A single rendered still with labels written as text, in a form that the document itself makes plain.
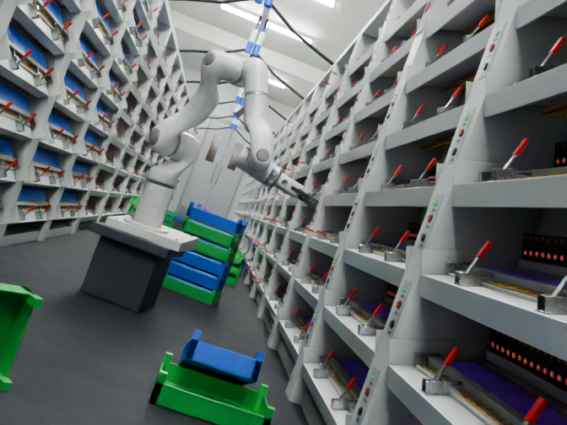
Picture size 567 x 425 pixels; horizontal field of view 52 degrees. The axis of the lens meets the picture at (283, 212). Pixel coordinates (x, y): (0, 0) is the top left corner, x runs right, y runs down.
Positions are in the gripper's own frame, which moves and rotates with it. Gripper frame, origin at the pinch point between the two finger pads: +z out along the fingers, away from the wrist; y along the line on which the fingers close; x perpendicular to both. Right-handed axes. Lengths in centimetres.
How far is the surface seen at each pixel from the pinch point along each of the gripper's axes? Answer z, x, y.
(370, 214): 14.3, -4.3, -26.6
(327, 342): 25, 38, -26
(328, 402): 21, 47, -64
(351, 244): 14.0, 7.1, -26.8
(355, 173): 17, -26, 43
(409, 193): 8, -8, -70
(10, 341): -51, 68, -80
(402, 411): 23, 36, -96
